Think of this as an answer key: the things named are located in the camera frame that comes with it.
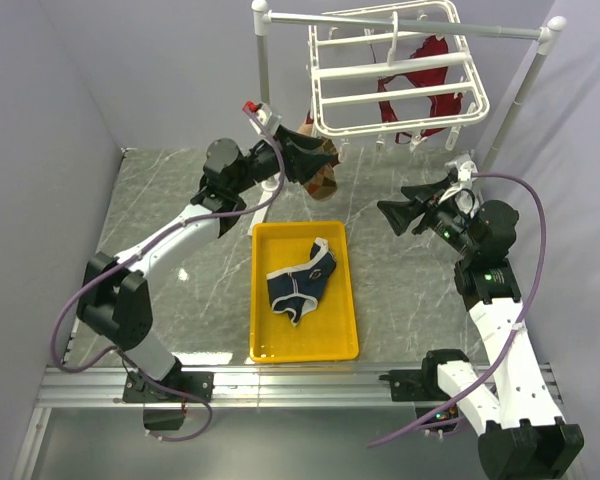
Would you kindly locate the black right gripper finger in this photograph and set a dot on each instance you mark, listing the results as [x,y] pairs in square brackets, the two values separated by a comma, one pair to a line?
[400,215]
[426,191]

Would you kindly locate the red bra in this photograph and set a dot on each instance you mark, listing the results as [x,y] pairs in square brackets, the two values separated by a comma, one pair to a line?
[446,104]

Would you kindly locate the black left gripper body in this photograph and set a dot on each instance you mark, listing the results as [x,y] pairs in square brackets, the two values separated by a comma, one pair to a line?
[261,164]

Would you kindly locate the white clothes rack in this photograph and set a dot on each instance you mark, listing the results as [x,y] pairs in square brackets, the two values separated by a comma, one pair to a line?
[545,38]

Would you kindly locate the argyle patterned sock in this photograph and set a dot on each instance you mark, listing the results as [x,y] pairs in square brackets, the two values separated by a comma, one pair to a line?
[323,185]

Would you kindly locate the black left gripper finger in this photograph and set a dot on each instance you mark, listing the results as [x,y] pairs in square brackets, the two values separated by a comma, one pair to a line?
[295,143]
[303,167]

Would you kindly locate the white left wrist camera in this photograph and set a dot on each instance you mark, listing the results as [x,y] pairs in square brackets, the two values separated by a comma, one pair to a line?
[262,118]

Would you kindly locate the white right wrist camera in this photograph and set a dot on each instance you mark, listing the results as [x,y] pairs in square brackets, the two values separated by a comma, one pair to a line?
[461,180]

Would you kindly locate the yellow plastic tray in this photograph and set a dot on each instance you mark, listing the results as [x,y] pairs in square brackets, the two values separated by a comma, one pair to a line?
[327,334]

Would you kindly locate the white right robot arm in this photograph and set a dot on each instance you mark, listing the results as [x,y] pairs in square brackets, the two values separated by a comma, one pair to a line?
[522,433]

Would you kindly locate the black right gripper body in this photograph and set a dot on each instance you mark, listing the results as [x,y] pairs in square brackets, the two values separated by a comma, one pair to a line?
[449,223]

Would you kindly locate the white clip drying hanger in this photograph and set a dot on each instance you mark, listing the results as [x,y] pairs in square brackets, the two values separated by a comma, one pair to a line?
[346,61]

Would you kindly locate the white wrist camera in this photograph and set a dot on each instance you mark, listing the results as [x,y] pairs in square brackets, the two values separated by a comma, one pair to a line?
[262,118]
[461,180]

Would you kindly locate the aluminium mounting rail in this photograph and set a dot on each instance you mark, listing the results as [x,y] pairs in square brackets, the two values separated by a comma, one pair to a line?
[249,386]

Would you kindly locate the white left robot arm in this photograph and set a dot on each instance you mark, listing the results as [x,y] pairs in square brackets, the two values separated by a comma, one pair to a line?
[116,301]

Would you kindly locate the navy blue underwear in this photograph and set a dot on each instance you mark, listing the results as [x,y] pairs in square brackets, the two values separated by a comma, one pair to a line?
[297,290]

